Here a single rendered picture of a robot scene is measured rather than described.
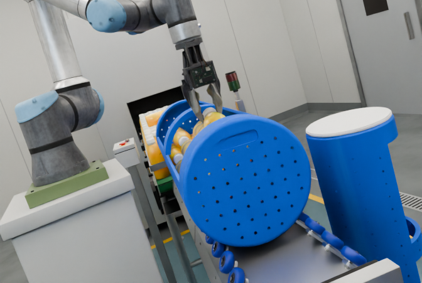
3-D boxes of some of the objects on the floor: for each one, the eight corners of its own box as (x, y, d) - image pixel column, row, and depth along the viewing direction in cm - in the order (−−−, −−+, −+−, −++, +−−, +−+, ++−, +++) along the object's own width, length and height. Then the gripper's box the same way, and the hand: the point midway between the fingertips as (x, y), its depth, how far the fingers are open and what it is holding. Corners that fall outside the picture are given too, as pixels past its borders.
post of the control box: (189, 342, 206) (126, 164, 190) (188, 337, 210) (126, 163, 194) (197, 339, 207) (134, 162, 191) (196, 334, 211) (134, 160, 195)
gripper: (168, 46, 94) (195, 130, 98) (213, 32, 96) (238, 115, 100) (165, 49, 103) (190, 126, 107) (206, 36, 105) (230, 112, 108)
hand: (210, 115), depth 106 cm, fingers closed on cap, 4 cm apart
